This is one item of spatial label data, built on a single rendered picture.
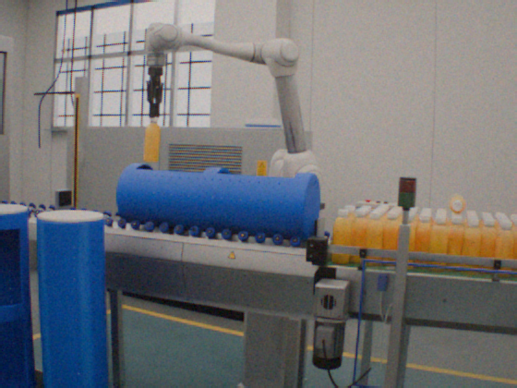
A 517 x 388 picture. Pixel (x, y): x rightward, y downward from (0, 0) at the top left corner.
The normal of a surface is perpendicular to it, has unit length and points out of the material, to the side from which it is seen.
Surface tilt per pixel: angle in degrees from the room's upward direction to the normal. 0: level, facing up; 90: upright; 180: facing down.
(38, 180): 90
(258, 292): 109
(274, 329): 90
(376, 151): 90
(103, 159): 90
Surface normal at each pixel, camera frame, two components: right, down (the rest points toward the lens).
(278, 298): -0.33, 0.40
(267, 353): -0.46, 0.07
